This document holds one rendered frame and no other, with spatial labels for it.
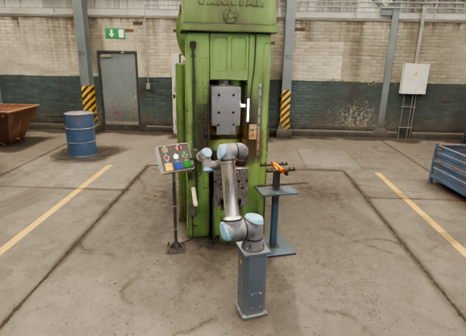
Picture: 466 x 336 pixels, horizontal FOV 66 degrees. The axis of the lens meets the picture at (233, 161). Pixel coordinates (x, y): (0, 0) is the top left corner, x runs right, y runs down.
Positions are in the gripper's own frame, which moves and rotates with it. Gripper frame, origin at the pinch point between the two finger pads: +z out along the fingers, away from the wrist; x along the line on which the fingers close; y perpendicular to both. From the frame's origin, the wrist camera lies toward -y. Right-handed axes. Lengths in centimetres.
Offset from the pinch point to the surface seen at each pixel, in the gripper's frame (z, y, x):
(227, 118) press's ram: -15, -35, 46
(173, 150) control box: 10.9, -15.3, -11.7
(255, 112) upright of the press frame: -17, -38, 81
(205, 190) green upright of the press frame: 48, 28, 31
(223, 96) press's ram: -24, -56, 42
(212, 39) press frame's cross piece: -36, -112, 39
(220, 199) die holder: 28, 42, 36
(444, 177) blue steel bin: 8, 94, 440
